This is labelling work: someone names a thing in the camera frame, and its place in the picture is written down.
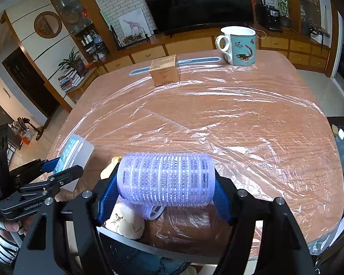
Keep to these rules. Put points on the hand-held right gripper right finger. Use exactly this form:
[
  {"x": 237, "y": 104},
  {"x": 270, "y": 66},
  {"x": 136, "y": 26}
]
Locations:
[{"x": 223, "y": 203}]

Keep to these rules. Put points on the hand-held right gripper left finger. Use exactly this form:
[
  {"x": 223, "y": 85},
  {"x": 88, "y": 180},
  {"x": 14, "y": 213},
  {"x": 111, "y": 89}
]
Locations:
[{"x": 107, "y": 197}]

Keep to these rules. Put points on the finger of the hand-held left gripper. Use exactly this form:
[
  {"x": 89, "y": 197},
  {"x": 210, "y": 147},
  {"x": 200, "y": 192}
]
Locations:
[
  {"x": 50, "y": 163},
  {"x": 71, "y": 172}
]

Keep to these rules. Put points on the blue white plastic packet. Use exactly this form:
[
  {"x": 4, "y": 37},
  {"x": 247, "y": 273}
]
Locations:
[{"x": 80, "y": 154}]

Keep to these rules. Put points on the purple hair roller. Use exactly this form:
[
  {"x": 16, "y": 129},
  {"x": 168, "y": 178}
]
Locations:
[{"x": 166, "y": 177}]

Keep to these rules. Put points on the person's striped sleeve left forearm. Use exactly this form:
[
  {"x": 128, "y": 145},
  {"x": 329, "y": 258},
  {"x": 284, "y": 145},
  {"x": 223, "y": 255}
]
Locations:
[{"x": 0, "y": 249}]

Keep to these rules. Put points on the person's left hand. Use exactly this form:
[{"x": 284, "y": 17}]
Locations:
[{"x": 14, "y": 227}]

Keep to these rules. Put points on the pale yellow rounded object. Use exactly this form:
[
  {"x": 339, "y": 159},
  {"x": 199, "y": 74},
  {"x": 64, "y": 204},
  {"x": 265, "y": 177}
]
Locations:
[{"x": 109, "y": 169}]

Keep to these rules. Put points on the cream crumpled object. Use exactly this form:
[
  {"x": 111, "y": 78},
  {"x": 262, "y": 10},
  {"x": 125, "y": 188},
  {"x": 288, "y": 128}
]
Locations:
[{"x": 129, "y": 223}]

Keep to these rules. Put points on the black floor stand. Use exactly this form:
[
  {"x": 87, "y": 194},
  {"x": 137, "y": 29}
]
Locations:
[{"x": 31, "y": 129}]

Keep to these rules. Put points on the person's denim trousers leg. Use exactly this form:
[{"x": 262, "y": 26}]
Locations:
[{"x": 149, "y": 260}]

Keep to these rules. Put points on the clear plastic table cover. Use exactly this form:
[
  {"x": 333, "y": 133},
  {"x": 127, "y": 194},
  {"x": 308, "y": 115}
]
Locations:
[{"x": 218, "y": 126}]

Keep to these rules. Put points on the dark wooden door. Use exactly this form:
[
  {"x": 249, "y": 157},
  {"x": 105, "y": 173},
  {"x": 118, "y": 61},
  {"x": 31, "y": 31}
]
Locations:
[{"x": 28, "y": 86}]

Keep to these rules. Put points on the stack of books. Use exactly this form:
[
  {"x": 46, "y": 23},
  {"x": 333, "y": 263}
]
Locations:
[{"x": 70, "y": 80}]

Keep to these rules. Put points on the small wooden side table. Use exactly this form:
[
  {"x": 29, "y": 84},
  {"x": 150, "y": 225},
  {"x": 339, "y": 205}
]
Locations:
[{"x": 86, "y": 82}]

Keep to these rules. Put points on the potted orchid plant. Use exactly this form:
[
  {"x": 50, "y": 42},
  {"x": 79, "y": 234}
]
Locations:
[{"x": 80, "y": 64}]

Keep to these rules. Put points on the grey helmet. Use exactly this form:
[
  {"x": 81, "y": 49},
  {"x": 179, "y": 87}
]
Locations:
[{"x": 99, "y": 43}]

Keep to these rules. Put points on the row of small bottles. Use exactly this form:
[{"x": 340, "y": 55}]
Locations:
[{"x": 89, "y": 39}]

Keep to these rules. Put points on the small brown cardboard box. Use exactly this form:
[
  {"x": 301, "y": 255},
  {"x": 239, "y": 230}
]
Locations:
[{"x": 164, "y": 74}]

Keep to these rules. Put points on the light blue long plastic strip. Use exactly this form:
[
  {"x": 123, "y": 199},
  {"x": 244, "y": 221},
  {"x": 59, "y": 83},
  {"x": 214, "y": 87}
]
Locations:
[{"x": 200, "y": 60}]

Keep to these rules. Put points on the white teal printed mug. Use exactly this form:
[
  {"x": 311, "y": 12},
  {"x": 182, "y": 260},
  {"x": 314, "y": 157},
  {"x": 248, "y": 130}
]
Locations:
[{"x": 240, "y": 48}]

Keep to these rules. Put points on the giraffe picture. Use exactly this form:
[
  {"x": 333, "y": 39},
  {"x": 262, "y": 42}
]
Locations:
[{"x": 133, "y": 24}]

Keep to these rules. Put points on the black coffee machine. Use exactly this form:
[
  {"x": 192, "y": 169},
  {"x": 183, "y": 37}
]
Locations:
[{"x": 268, "y": 14}]

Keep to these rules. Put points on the small green potted plant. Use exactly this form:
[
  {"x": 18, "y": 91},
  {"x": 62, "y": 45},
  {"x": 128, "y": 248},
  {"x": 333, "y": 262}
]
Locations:
[{"x": 283, "y": 11}]

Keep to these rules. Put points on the black flat television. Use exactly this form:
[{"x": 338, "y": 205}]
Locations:
[{"x": 200, "y": 3}]

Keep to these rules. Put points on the round framed wall picture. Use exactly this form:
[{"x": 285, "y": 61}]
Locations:
[{"x": 48, "y": 24}]

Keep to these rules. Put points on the wooden wall cabinet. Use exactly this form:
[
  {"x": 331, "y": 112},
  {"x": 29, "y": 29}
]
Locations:
[{"x": 149, "y": 53}]

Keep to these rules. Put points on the red flower glass frame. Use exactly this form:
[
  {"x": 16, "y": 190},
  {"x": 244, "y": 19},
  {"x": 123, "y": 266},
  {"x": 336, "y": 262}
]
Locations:
[{"x": 133, "y": 39}]

